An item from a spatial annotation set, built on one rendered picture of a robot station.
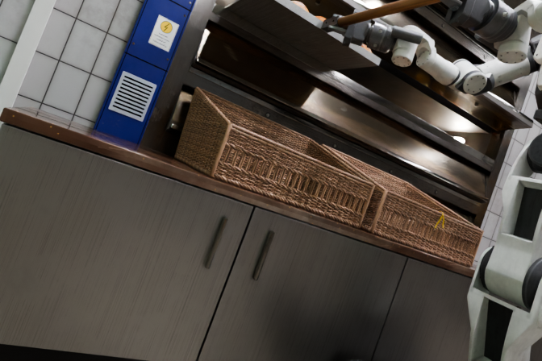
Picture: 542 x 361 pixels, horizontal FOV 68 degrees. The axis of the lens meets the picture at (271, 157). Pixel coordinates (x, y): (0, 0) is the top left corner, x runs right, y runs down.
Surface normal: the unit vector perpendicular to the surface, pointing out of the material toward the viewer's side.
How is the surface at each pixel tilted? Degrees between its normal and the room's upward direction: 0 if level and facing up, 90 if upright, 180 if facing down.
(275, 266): 90
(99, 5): 90
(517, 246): 98
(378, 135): 70
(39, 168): 90
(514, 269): 85
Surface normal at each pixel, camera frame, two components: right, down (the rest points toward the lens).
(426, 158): 0.52, -0.21
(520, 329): -0.85, -0.27
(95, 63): 0.43, 0.11
